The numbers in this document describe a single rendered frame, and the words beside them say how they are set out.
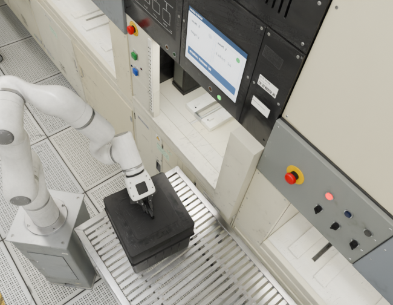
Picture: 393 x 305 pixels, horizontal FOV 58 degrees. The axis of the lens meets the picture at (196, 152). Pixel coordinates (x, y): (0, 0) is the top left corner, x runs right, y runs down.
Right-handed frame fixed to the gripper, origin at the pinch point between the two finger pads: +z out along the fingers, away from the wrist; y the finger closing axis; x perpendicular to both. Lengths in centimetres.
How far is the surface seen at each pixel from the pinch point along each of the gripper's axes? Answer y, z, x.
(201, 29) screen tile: 32, -58, -26
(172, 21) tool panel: 30, -65, -10
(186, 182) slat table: 28.8, 8.8, 30.3
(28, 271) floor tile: -66, 45, 102
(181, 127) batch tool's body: 39, -17, 41
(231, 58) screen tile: 34, -47, -36
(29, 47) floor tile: -6, -100, 247
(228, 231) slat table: 33.4, 31.8, 7.2
